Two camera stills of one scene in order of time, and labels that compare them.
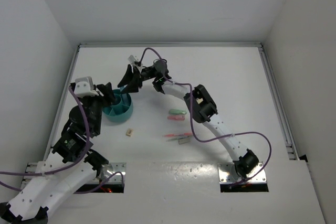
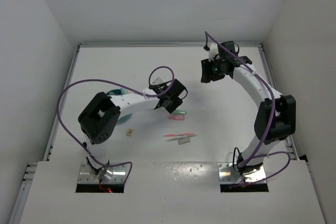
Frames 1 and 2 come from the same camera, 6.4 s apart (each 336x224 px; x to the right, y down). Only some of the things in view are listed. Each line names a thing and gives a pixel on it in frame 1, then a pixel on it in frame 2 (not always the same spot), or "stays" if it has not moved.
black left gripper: (107, 89) -> (177, 102)
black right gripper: (133, 83) -> (207, 75)
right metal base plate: (227, 173) stays
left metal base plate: (111, 168) stays
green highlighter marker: (177, 112) stays
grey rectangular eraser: (184, 140) stays
